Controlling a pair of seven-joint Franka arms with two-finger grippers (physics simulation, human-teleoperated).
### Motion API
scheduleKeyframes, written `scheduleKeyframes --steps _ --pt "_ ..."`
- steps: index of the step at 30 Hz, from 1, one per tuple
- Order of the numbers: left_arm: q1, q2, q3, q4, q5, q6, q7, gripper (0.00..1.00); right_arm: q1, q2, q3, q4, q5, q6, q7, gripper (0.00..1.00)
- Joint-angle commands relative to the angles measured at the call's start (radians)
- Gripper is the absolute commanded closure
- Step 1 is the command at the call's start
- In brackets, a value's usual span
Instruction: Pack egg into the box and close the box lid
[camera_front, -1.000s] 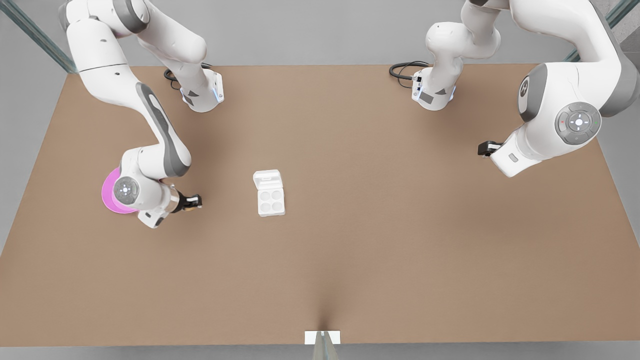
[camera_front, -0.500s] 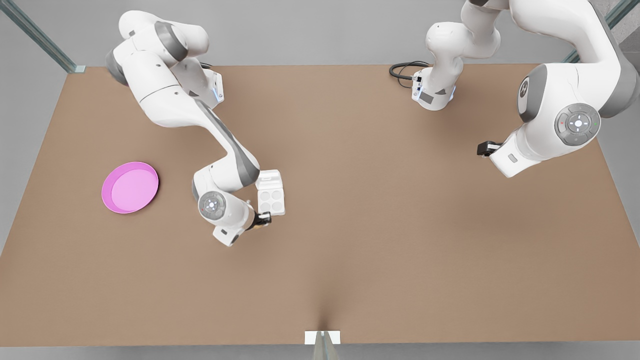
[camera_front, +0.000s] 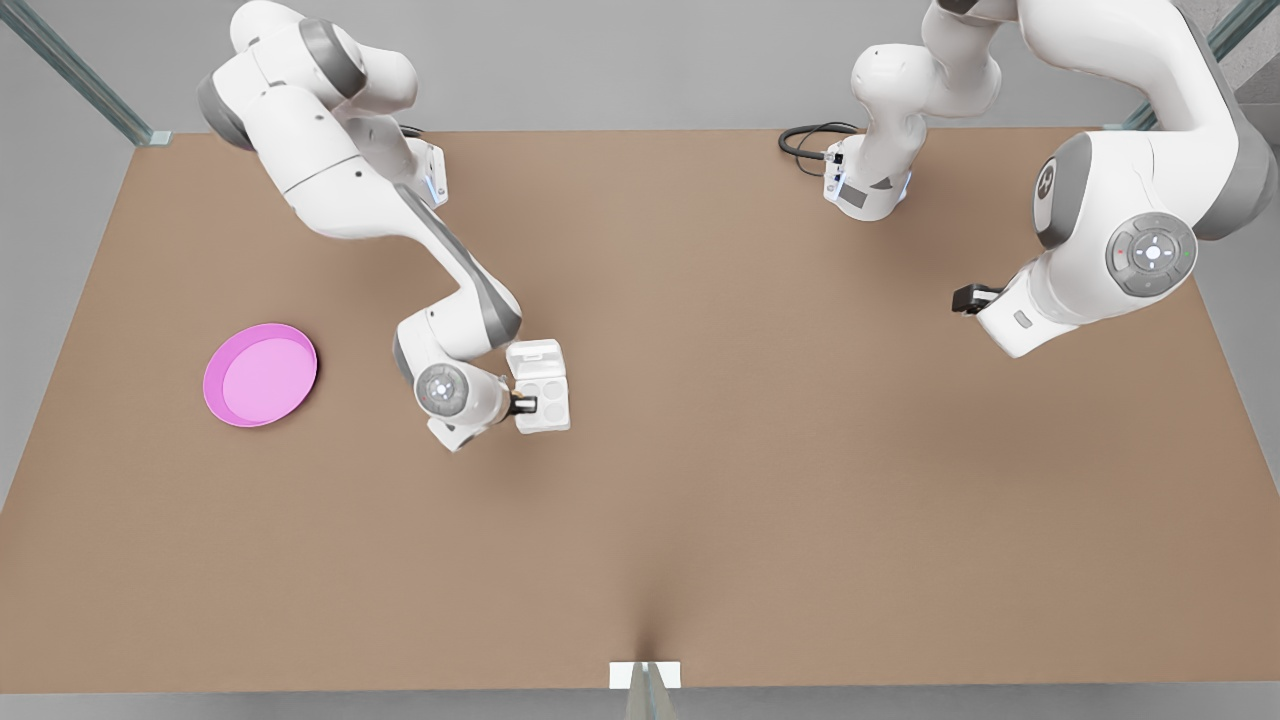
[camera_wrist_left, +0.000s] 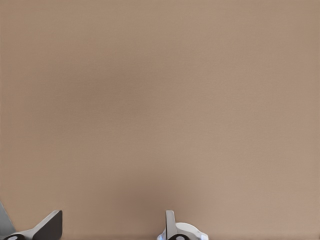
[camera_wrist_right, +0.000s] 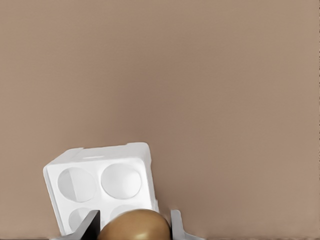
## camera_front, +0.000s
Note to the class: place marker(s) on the white egg box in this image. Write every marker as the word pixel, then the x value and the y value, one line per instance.
pixel 541 386

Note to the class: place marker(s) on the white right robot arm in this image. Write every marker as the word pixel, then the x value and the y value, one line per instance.
pixel 330 170

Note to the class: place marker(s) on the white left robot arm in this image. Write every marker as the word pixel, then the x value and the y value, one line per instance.
pixel 1150 190

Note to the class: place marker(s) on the pink round plate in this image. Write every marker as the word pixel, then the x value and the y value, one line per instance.
pixel 261 375

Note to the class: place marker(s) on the silver frame post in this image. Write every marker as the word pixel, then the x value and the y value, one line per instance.
pixel 80 75
pixel 1190 70
pixel 646 690

